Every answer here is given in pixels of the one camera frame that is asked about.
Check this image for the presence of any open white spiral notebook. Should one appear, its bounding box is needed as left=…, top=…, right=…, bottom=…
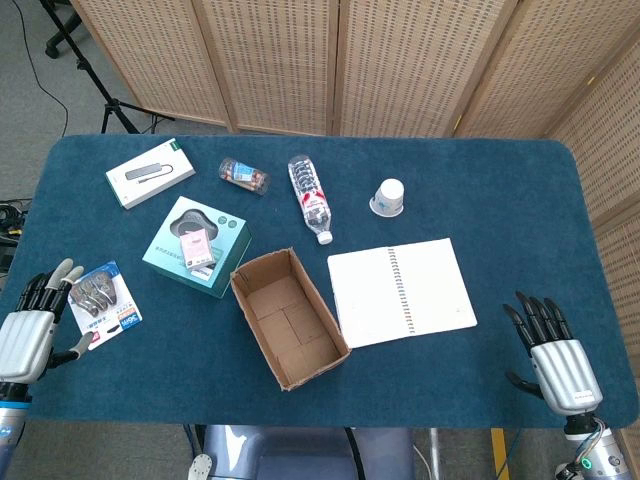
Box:
left=326, top=237, right=478, bottom=350

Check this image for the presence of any white paper cup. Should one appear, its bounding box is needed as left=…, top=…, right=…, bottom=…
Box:
left=368, top=178, right=405, bottom=218

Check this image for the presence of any thin black floor cable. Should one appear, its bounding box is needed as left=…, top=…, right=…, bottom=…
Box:
left=12, top=0, right=69, bottom=139

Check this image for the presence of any bundle of cables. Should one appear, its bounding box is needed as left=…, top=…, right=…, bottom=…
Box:
left=0, top=198, right=32, bottom=247

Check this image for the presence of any woven wooden folding screen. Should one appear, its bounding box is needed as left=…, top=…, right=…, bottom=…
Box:
left=69, top=0, right=640, bottom=431

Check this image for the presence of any open brown cardboard box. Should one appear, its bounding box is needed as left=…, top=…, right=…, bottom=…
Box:
left=229, top=246, right=353, bottom=392

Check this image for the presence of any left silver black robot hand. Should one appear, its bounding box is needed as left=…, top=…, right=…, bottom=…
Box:
left=0, top=258, right=95, bottom=385

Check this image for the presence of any small pink box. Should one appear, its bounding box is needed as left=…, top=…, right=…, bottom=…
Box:
left=179, top=228, right=217, bottom=272

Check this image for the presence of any blue floor cable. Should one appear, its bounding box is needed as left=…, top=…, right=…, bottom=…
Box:
left=498, top=428, right=524, bottom=480

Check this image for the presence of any white USB hub box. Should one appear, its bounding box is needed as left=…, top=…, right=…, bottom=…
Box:
left=104, top=137, right=197, bottom=211

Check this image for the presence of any blue-grey robot torso base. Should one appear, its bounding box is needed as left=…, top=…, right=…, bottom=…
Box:
left=187, top=424, right=416, bottom=480

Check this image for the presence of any metal table leg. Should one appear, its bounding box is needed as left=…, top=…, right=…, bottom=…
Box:
left=428, top=428, right=444, bottom=480

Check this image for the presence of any clear plastic water bottle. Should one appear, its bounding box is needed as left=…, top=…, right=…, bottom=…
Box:
left=287, top=154, right=335, bottom=246

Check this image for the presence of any dark blue table mat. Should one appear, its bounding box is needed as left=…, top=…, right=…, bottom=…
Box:
left=0, top=133, right=632, bottom=431

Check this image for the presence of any teal product box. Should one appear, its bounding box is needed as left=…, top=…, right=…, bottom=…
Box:
left=141, top=195, right=253, bottom=300

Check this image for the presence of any black office chair base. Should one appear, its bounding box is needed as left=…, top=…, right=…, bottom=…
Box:
left=44, top=9, right=84, bottom=59

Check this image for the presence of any black tripod stand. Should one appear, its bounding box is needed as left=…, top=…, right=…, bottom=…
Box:
left=39, top=0, right=176, bottom=135

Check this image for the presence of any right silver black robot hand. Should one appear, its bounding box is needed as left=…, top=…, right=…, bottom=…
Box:
left=502, top=291, right=604, bottom=417

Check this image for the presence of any blister pack with blue card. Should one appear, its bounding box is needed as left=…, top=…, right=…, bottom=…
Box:
left=66, top=260, right=144, bottom=351

